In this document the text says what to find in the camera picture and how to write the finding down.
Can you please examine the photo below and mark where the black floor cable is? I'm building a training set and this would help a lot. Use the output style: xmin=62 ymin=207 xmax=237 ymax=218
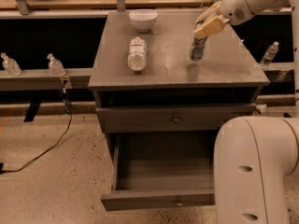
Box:
xmin=0 ymin=77 xmax=74 ymax=175

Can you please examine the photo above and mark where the clear plastic bottle lying down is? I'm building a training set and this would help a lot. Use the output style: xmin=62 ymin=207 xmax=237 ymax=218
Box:
xmin=127 ymin=37 xmax=147 ymax=72

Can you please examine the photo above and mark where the open grey lower drawer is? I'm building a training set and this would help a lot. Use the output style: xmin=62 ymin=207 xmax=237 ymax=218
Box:
xmin=101 ymin=131 xmax=216 ymax=211

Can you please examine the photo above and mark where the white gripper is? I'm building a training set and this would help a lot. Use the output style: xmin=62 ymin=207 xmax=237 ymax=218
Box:
xmin=193 ymin=0 xmax=254 ymax=39

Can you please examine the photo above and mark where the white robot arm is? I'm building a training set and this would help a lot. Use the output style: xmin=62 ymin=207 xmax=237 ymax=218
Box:
xmin=193 ymin=0 xmax=299 ymax=224

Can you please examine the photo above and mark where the clear water bottle right ledge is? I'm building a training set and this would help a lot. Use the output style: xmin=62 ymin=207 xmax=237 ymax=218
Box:
xmin=260 ymin=42 xmax=279 ymax=69

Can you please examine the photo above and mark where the grey wooden drawer cabinet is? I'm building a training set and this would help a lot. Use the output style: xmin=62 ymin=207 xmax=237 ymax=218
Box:
xmin=88 ymin=10 xmax=271 ymax=212

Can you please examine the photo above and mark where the clear pump bottle far left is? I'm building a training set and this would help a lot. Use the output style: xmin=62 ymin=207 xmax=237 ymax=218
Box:
xmin=1 ymin=52 xmax=21 ymax=76

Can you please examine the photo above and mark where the white ceramic bowl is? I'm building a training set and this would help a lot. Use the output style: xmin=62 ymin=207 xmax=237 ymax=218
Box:
xmin=129 ymin=9 xmax=158 ymax=33

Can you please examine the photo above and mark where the grey metal ledge rail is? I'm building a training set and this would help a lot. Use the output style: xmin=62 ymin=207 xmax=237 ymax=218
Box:
xmin=0 ymin=68 xmax=92 ymax=91

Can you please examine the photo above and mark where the redbull can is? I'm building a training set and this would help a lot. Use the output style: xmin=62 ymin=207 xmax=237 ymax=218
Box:
xmin=189 ymin=35 xmax=207 ymax=61

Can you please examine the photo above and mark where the clear pump bottle near cabinet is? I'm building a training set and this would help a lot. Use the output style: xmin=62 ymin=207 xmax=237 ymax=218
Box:
xmin=47 ymin=53 xmax=65 ymax=77

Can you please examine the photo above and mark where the closed grey upper drawer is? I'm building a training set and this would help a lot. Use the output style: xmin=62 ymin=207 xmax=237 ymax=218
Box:
xmin=96 ymin=103 xmax=255 ymax=133

